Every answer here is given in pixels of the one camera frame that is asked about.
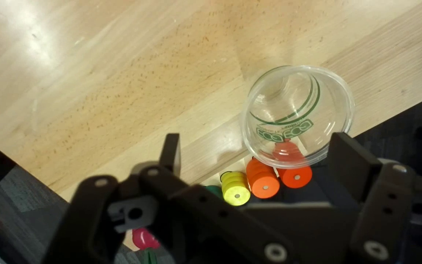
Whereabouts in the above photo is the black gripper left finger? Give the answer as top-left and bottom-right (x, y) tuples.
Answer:
(160, 133), (181, 174)

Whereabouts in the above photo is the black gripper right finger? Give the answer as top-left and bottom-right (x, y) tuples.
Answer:
(319, 131), (382, 203)

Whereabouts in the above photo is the yellow stacking peg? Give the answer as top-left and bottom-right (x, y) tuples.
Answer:
(220, 171), (251, 206)

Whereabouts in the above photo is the orange stacking peg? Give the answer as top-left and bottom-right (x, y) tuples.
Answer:
(247, 158), (281, 199)

